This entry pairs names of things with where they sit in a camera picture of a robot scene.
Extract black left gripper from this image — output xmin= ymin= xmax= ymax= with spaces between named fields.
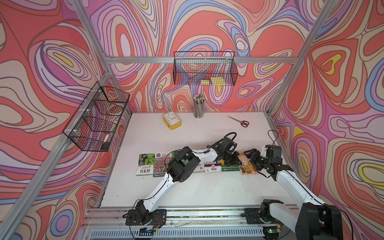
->
xmin=222 ymin=151 xmax=244 ymax=167

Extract yellow sunflower seed packet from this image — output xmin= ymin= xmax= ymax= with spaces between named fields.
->
xmin=221 ymin=160 xmax=240 ymax=172

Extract purple pink flower seed packet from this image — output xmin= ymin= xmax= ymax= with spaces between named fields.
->
xmin=204 ymin=162 xmax=222 ymax=174

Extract mixed colour flower seed packet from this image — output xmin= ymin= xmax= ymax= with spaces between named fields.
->
xmin=193 ymin=163 xmax=205 ymax=173

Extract pink flower field seed packet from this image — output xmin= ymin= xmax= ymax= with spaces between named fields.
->
xmin=153 ymin=152 xmax=173 ymax=178

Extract green leaf seed packet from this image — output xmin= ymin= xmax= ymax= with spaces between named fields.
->
xmin=136 ymin=154 xmax=155 ymax=176

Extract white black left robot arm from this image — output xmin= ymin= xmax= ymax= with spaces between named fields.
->
xmin=125 ymin=132 xmax=242 ymax=226

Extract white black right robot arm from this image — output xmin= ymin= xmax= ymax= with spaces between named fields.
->
xmin=244 ymin=145 xmax=344 ymax=240

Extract striped pencil cup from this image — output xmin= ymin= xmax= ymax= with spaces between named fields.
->
xmin=193 ymin=94 xmax=205 ymax=119

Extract yellow square alarm clock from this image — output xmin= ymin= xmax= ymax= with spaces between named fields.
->
xmin=163 ymin=111 xmax=182 ymax=130

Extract yellow sticky notes pad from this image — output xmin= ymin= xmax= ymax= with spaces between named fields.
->
xmin=210 ymin=77 xmax=226 ymax=86

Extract red handled scissors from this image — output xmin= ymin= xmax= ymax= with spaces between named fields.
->
xmin=229 ymin=116 xmax=250 ymax=128

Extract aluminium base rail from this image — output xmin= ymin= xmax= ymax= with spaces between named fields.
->
xmin=75 ymin=206 xmax=296 ymax=240

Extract black wire basket back wall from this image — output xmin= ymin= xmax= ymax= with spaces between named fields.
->
xmin=173 ymin=50 xmax=239 ymax=86

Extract black wire basket wall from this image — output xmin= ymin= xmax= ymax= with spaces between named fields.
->
xmin=173 ymin=50 xmax=239 ymax=86
xmin=63 ymin=82 xmax=130 ymax=152

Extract black wire basket left wall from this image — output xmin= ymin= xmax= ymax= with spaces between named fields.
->
xmin=63 ymin=82 xmax=130 ymax=152

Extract aluminium frame post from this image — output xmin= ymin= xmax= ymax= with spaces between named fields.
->
xmin=70 ymin=0 xmax=133 ymax=115

